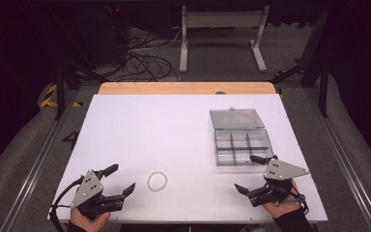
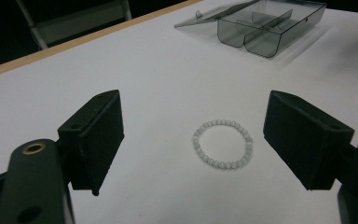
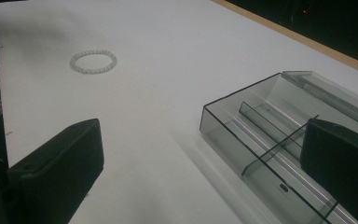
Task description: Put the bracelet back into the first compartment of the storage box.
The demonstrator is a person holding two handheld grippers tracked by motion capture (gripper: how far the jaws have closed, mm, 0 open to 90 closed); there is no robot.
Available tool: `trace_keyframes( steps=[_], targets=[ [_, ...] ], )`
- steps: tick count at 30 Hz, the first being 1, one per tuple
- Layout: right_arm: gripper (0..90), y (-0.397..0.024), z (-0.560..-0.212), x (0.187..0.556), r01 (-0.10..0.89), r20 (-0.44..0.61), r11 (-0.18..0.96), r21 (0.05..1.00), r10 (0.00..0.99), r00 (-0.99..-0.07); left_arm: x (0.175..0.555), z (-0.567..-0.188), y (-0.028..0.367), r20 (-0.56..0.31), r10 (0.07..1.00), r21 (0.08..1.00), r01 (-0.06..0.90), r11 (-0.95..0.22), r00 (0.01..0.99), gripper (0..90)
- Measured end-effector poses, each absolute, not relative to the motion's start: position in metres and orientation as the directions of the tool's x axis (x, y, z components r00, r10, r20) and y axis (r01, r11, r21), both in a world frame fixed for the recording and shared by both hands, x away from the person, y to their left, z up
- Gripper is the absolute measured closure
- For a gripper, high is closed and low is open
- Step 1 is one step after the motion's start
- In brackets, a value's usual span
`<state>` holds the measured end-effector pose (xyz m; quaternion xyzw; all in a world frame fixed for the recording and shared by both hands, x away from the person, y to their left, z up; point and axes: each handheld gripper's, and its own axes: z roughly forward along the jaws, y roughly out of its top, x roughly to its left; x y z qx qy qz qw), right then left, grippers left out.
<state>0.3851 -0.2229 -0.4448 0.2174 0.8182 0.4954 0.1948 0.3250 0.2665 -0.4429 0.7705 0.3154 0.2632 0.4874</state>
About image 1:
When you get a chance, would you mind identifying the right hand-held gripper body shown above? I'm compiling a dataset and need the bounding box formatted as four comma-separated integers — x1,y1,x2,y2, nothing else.
246,158,310,208

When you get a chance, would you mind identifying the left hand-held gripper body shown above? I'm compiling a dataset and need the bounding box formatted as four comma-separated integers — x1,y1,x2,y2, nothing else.
70,169,111,221

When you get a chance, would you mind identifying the clear plastic compartment box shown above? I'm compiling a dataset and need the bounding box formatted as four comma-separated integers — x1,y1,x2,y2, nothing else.
209,107,275,167

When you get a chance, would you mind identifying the person's left hand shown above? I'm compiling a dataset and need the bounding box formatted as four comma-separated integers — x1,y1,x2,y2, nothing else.
70,208,112,232

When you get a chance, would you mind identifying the person's right hand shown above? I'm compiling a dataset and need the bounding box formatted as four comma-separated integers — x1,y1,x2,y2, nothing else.
262,179,305,219

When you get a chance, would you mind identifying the white table mat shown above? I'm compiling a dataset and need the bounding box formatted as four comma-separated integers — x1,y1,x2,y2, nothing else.
47,93,328,224

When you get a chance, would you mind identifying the yellow black floor tape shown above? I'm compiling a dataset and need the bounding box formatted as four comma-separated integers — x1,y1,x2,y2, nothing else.
39,82,84,108

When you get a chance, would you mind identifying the black metal stand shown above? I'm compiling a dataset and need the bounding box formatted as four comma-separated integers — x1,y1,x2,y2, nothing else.
268,6,332,118
49,13,110,122

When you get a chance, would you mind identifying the wooden table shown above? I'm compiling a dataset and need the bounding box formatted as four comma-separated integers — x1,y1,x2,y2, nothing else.
98,81,277,96

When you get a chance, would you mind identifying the white metal stand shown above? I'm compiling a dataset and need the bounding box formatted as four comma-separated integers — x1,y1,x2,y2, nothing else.
179,5,271,73

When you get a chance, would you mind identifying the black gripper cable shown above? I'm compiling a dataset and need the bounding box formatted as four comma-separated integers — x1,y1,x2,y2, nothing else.
48,175,85,232

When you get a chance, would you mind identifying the metal floor rail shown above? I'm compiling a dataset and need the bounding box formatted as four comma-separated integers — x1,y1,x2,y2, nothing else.
303,87,371,232
0,89,81,232

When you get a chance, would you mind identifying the bundle of black floor cables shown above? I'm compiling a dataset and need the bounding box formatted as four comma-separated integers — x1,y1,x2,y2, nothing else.
110,28,182,83

